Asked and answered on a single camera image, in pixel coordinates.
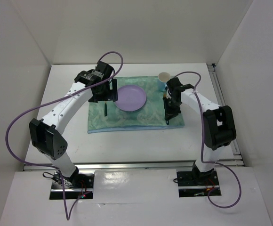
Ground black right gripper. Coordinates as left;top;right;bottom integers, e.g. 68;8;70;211
163;96;182;120

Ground gold knife dark handle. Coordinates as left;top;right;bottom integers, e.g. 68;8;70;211
163;93;169;125

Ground gold fork dark handle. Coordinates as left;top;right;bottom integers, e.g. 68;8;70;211
104;101;108;117

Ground lavender plastic plate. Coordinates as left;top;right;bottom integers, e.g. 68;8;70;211
115;85;146;112

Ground light blue ceramic mug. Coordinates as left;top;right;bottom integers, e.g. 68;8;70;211
157;72;171;91

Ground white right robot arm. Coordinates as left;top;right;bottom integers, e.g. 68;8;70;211
163;89;236;185

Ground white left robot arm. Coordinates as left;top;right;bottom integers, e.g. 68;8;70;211
29;65;118;188

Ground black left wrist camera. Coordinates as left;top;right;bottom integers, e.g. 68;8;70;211
95;61;114;79

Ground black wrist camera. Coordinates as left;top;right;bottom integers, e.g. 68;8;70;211
95;61;114;79
167;77;183;95

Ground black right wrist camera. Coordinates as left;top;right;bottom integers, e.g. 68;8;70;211
167;77;183;95

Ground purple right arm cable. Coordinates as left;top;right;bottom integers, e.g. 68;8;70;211
173;71;242;209

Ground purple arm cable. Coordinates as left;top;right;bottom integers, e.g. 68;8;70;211
5;50;124;221
173;71;242;209

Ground aluminium right frame rail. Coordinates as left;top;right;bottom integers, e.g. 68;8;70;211
207;62;245;163

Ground aluminium frame rail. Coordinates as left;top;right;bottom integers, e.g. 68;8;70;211
207;62;245;163
23;156;245;171

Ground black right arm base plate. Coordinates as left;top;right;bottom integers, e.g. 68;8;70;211
173;171;222;198

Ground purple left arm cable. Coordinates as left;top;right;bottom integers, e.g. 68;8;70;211
5;50;124;221

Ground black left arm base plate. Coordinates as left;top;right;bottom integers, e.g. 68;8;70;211
43;172;95;200

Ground aluminium front frame rail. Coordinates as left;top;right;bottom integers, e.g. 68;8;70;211
23;156;245;171

